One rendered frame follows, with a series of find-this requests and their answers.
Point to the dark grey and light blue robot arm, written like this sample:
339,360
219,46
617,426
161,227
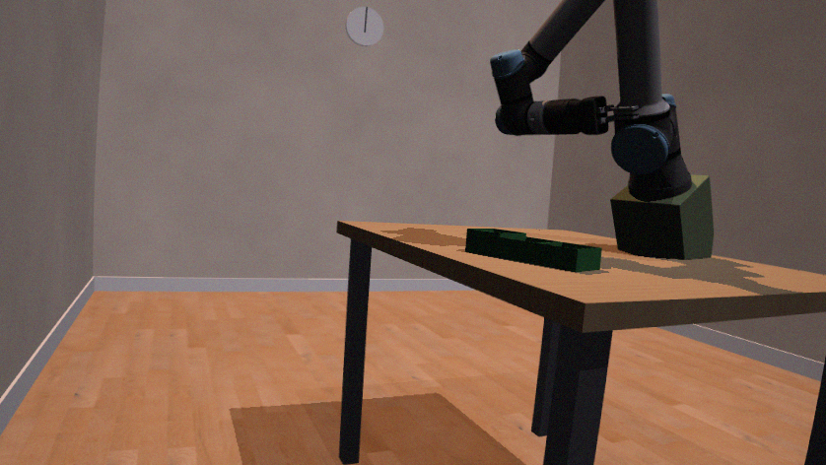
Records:
640,146

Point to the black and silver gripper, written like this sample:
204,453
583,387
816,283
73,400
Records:
573,116

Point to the green rack of bins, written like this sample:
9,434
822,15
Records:
516,246

